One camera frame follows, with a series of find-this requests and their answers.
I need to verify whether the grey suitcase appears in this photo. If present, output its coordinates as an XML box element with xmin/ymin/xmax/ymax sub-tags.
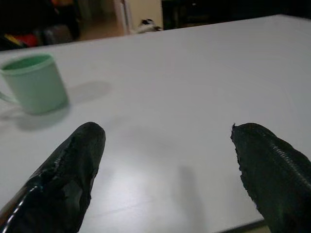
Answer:
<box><xmin>41</xmin><ymin>24</ymin><xmax>74</xmax><ymax>46</ymax></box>

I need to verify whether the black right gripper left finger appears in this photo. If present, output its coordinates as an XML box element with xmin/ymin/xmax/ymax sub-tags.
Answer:
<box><xmin>0</xmin><ymin>121</ymin><xmax>106</xmax><ymax>233</ymax></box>

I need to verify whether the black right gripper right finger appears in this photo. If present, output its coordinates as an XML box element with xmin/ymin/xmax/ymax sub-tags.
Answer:
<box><xmin>229</xmin><ymin>122</ymin><xmax>311</xmax><ymax>233</ymax></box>

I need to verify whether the red and yellow bag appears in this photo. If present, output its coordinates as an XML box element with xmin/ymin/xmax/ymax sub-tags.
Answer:
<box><xmin>4</xmin><ymin>33</ymin><xmax>37</xmax><ymax>48</ymax></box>

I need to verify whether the dark cabinet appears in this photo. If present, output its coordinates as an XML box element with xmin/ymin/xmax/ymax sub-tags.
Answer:
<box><xmin>161</xmin><ymin>0</ymin><xmax>311</xmax><ymax>31</ymax></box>

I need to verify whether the white door frame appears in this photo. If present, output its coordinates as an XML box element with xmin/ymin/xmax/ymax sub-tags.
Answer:
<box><xmin>114</xmin><ymin>0</ymin><xmax>134</xmax><ymax>35</ymax></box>

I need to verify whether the light green mug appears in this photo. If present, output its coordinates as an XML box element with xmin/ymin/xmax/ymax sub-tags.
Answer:
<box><xmin>0</xmin><ymin>53</ymin><xmax>69</xmax><ymax>115</ymax></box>

